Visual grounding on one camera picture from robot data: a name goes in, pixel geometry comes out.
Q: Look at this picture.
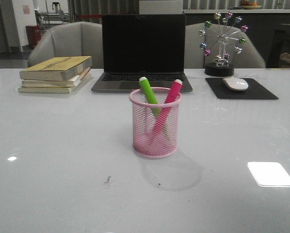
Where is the green highlighter pen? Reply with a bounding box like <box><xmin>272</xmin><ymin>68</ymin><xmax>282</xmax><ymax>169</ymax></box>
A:
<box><xmin>138</xmin><ymin>77</ymin><xmax>170</xmax><ymax>140</ymax></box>

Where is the pink highlighter pen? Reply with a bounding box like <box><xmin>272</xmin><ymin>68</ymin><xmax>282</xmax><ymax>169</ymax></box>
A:
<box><xmin>149</xmin><ymin>79</ymin><xmax>182</xmax><ymax>145</ymax></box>

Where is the pink mesh pen holder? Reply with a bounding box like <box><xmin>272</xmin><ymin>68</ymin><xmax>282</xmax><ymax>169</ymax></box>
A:
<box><xmin>129</xmin><ymin>87</ymin><xmax>182</xmax><ymax>158</ymax></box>

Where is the grey laptop computer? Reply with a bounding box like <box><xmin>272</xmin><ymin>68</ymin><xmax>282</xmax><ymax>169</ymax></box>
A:
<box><xmin>91</xmin><ymin>14</ymin><xmax>192</xmax><ymax>93</ymax></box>

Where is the middle white book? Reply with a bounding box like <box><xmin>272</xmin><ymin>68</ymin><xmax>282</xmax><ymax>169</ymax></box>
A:
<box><xmin>22</xmin><ymin>68</ymin><xmax>91</xmax><ymax>87</ymax></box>

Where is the right grey armchair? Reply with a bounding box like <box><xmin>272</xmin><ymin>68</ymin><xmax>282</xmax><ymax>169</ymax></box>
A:
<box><xmin>184</xmin><ymin>23</ymin><xmax>266</xmax><ymax>68</ymax></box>

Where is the grey armchair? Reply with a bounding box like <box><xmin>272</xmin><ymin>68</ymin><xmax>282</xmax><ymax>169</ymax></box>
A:
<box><xmin>184</xmin><ymin>23</ymin><xmax>266</xmax><ymax>68</ymax></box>
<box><xmin>28</xmin><ymin>21</ymin><xmax>103</xmax><ymax>68</ymax></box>

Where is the white computer mouse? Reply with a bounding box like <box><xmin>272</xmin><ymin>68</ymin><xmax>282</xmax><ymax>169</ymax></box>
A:
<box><xmin>222</xmin><ymin>77</ymin><xmax>249</xmax><ymax>91</ymax></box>

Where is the top yellow book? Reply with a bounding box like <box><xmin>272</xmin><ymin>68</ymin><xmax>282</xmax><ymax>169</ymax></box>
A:
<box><xmin>19</xmin><ymin>56</ymin><xmax>92</xmax><ymax>81</ymax></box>

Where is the left grey armchair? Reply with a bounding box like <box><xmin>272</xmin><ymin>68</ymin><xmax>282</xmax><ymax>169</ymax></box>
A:
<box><xmin>28</xmin><ymin>21</ymin><xmax>103</xmax><ymax>68</ymax></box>

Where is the white box behind laptop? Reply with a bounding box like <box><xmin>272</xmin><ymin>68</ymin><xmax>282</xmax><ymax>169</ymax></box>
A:
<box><xmin>139</xmin><ymin>0</ymin><xmax>183</xmax><ymax>15</ymax></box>

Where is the black mouse pad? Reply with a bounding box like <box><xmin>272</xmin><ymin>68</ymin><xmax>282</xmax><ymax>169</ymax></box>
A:
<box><xmin>205</xmin><ymin>77</ymin><xmax>279</xmax><ymax>100</ymax></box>

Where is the ferris wheel desk ornament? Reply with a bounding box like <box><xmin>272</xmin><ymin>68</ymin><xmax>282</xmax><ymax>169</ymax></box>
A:
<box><xmin>198</xmin><ymin>11</ymin><xmax>249</xmax><ymax>76</ymax></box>

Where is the bottom pale book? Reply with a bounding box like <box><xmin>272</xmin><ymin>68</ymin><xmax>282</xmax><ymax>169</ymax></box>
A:
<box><xmin>17</xmin><ymin>85</ymin><xmax>78</xmax><ymax>94</ymax></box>

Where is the red bin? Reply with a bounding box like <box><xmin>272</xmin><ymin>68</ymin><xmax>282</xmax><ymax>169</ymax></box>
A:
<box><xmin>26</xmin><ymin>25</ymin><xmax>41</xmax><ymax>49</ymax></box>

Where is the fruit bowl on counter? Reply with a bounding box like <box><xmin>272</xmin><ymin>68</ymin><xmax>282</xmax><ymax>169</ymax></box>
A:
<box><xmin>239</xmin><ymin>0</ymin><xmax>262</xmax><ymax>10</ymax></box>

